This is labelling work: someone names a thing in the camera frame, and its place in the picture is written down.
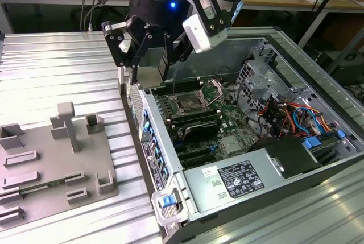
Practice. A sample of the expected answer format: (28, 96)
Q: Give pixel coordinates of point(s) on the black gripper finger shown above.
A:
(113, 47)
(167, 50)

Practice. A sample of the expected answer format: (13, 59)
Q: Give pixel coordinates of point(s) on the silver square CPU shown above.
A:
(150, 79)

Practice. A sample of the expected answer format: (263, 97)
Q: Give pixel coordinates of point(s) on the black RAM slot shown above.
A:
(185, 80)
(196, 119)
(185, 85)
(193, 114)

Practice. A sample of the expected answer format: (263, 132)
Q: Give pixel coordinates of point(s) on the CPU socket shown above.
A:
(189, 104)

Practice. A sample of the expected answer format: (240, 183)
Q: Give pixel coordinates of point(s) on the open silver PC case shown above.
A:
(227, 56)

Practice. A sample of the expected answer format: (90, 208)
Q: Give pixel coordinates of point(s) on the blue card retainer clip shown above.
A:
(157, 152)
(164, 174)
(154, 142)
(161, 163)
(147, 128)

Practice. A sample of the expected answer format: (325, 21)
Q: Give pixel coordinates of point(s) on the black graphics card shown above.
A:
(199, 131)

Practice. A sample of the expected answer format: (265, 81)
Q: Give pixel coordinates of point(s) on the silver perforated drive cage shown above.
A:
(256, 79)

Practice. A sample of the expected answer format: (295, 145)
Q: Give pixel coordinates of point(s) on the green motherboard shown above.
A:
(236, 126)

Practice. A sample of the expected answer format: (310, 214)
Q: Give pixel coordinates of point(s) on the silver chipset heatsink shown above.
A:
(229, 144)

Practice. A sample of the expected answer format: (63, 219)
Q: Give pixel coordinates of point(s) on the black case label strip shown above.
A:
(150, 164)

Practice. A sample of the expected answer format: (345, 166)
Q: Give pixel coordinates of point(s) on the small white sticker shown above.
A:
(210, 172)

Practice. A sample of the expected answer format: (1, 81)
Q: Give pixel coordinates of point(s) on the grey plastic parts rack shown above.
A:
(57, 164)

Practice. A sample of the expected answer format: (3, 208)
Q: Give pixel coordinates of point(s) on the silver power supply box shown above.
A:
(204, 192)

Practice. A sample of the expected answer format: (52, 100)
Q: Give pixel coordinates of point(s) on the black power supply label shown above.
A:
(240, 178)

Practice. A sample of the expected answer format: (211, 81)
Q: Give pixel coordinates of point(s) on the blue case latch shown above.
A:
(166, 202)

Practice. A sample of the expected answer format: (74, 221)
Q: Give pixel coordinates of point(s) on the green RAM stick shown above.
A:
(42, 186)

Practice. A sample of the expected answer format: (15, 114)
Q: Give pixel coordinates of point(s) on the black plastic shroud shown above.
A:
(290, 156)

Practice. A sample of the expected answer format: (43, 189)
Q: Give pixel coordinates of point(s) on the blue disk carrier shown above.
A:
(311, 143)

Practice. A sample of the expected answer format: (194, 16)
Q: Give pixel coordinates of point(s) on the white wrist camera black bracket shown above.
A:
(199, 39)

